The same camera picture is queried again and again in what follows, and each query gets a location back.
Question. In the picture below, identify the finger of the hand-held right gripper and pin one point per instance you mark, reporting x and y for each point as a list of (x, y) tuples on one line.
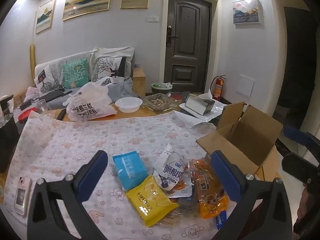
[(297, 166), (296, 133)]

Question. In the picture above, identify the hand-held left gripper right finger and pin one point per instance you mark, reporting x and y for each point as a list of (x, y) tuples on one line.
[(225, 177)]

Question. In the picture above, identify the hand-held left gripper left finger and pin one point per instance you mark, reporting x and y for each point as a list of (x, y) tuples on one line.
[(92, 175)]

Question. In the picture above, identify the orange cartoon snack packet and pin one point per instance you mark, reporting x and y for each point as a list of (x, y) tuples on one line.
[(212, 202)]

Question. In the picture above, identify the blue tissue packet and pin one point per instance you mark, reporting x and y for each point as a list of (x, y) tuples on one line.
[(128, 167)]

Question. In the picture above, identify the cardboard box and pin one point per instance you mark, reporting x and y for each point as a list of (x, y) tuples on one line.
[(245, 140)]

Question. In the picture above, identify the small blue snack sachet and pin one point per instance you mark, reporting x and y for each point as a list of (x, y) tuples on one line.
[(221, 220)]

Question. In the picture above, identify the white blueberry-print snack packet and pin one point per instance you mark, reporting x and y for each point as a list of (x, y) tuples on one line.
[(170, 166)]

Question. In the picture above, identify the yellow snack packet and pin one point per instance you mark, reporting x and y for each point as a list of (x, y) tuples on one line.
[(150, 201)]

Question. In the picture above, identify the cartoon-print tablecloth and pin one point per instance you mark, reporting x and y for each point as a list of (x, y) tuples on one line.
[(75, 142)]

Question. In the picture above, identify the white plastic sheet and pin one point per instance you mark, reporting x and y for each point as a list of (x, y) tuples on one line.
[(192, 120)]

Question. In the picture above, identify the black remote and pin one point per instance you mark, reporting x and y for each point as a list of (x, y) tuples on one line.
[(61, 114)]

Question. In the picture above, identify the white printed plastic bag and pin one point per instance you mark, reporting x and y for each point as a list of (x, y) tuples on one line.
[(87, 105)]

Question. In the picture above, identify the white phone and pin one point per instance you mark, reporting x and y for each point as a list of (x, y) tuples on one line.
[(22, 196)]

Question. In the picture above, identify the mirrored tissue box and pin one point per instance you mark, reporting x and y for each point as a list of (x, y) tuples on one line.
[(198, 106)]

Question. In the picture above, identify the white bowl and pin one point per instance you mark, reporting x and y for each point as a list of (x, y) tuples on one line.
[(128, 105)]

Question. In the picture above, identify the wine glass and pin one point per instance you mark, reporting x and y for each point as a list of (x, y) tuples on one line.
[(42, 106)]

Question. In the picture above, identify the grey clothing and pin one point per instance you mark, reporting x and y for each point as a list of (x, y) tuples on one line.
[(122, 91)]

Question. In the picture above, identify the red dish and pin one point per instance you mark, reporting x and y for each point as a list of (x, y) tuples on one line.
[(24, 116)]

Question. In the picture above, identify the red fire extinguisher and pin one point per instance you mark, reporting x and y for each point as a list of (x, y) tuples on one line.
[(218, 87)]

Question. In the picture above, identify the black keyboard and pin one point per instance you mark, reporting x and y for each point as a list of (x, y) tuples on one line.
[(52, 93)]

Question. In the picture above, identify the black power adapter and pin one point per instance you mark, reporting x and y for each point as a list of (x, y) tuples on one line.
[(25, 105)]

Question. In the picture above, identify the glass tray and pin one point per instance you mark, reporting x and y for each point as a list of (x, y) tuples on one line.
[(160, 103)]

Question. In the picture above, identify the teal tree-print cushion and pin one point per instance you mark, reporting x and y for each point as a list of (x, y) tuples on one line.
[(75, 73)]

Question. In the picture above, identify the wooden side table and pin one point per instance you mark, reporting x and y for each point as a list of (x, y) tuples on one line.
[(139, 82)]

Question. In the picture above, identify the white black-print cushion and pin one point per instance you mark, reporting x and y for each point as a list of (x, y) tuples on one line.
[(46, 80)]

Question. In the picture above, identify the green trash bin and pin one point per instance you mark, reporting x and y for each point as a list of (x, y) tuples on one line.
[(161, 88)]

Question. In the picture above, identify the white tree-print cushion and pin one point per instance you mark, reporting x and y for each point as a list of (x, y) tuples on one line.
[(108, 66)]

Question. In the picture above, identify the sofa with white cover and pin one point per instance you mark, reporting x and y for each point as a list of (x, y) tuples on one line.
[(53, 63)]

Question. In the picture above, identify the frameless canvas painting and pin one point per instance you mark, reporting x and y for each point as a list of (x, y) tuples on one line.
[(246, 11)]

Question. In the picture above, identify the dark grey door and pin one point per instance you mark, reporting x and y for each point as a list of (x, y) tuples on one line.
[(188, 42)]

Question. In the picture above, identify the small gold-framed painting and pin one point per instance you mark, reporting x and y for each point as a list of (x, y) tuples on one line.
[(45, 16)]

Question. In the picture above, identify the large gold-framed landscape painting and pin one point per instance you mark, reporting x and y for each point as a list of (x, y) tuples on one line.
[(87, 0)]

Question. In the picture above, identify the white wall panel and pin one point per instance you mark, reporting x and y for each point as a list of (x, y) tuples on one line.
[(245, 85)]

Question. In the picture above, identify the white light switch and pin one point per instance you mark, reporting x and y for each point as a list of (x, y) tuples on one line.
[(152, 19)]

